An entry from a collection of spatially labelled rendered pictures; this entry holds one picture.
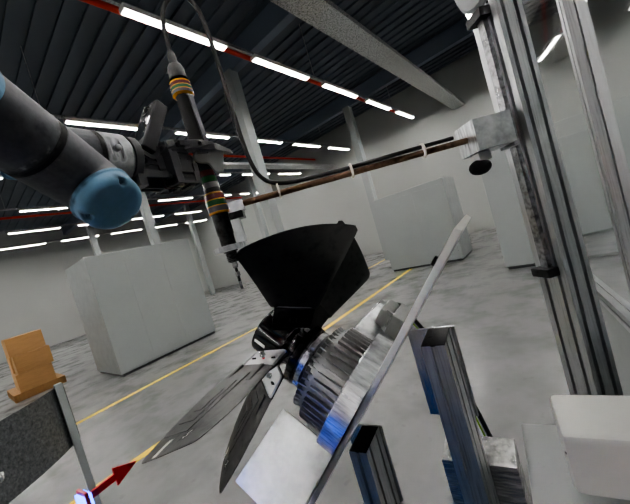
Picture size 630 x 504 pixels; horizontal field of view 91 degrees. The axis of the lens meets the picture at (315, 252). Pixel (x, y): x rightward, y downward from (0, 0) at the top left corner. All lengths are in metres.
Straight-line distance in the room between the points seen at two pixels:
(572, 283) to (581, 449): 0.34
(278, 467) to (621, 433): 0.58
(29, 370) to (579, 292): 8.65
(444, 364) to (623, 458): 0.28
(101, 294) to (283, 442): 6.21
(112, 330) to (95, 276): 1.02
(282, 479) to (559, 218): 0.79
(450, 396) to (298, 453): 0.31
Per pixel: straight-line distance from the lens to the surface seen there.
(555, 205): 0.87
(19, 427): 2.58
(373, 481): 0.88
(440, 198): 7.71
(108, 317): 6.78
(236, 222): 0.67
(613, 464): 0.76
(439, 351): 0.64
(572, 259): 0.89
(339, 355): 0.67
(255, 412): 0.84
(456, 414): 0.70
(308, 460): 0.71
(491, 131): 0.81
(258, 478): 0.73
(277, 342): 0.73
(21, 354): 8.68
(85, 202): 0.43
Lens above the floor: 1.40
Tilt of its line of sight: 2 degrees down
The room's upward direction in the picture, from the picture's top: 16 degrees counter-clockwise
